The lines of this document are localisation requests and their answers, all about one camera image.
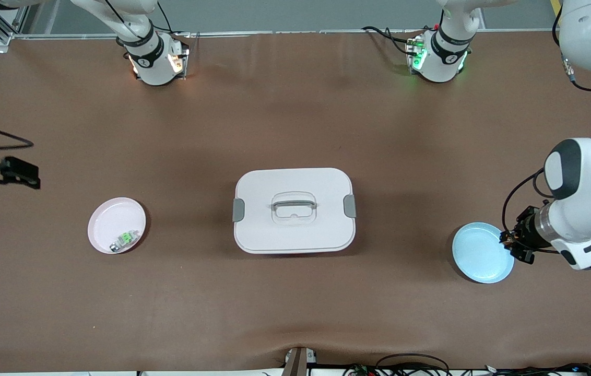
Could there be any brown metal bracket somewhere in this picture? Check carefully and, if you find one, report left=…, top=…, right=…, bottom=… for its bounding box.
left=282, top=346, right=318, bottom=376

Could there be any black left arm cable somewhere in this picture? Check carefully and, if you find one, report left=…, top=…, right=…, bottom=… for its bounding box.
left=501, top=0, right=591, bottom=246

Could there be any black cable bundle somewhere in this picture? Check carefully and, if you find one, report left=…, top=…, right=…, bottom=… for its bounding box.
left=342, top=362, right=591, bottom=376

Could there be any light blue round plate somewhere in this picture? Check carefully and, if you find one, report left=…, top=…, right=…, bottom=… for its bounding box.
left=452, top=222, right=515, bottom=284

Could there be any pink round plate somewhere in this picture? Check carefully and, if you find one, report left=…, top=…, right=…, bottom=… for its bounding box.
left=87, top=197, right=147, bottom=255

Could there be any green and white push-button switch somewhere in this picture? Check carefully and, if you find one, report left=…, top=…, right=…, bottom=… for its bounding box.
left=109, top=230, right=140, bottom=253

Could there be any grey aluminium frame profile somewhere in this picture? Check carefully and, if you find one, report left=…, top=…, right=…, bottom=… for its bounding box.
left=0, top=0, right=35, bottom=48

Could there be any white lidded storage box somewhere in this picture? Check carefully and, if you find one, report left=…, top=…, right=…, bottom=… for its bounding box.
left=232, top=167, right=357, bottom=255

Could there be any aluminium table edge rail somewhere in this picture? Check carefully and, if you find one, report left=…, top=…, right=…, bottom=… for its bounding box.
left=11, top=29, right=562, bottom=41

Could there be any black looped cable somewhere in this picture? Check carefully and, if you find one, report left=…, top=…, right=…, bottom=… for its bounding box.
left=374, top=354, right=451, bottom=376

